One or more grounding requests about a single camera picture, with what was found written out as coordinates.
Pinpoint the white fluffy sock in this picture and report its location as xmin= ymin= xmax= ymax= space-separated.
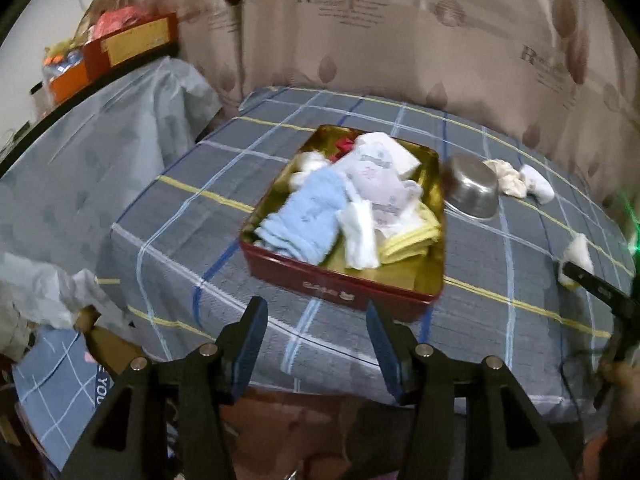
xmin=558 ymin=233 xmax=593 ymax=290

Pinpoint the yellow white cloth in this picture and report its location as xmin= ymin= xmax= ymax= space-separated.
xmin=336 ymin=200 xmax=442 ymax=270

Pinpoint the light blue towel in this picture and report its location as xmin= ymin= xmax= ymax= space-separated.
xmin=255 ymin=166 xmax=348 ymax=266

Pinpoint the white printed tissue pack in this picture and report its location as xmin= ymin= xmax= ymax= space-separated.
xmin=333 ymin=132 xmax=423 ymax=231

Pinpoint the white knotted cloth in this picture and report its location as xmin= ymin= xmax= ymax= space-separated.
xmin=520 ymin=165 xmax=555 ymax=205

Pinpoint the cream patterned sock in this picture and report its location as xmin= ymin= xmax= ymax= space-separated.
xmin=483 ymin=159 xmax=527 ymax=200

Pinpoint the steel bowl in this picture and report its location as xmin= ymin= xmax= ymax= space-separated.
xmin=440 ymin=154 xmax=499 ymax=220

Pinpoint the red toffee tin box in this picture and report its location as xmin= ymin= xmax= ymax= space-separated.
xmin=240 ymin=125 xmax=445 ymax=322

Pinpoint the translucent plastic cover sheet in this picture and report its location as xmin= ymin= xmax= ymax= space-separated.
xmin=1 ymin=58 xmax=221 ymax=339

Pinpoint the beige leaf-print curtain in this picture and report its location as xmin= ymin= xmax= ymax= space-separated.
xmin=79 ymin=0 xmax=640 ymax=226

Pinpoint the orange box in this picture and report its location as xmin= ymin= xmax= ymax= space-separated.
xmin=49 ymin=61 xmax=90 ymax=105

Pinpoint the red yellow cardboard box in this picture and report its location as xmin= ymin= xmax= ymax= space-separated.
xmin=82 ymin=12 xmax=178 ymax=82

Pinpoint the red plastic bag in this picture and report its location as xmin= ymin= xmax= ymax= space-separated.
xmin=91 ymin=6 xmax=150 ymax=40

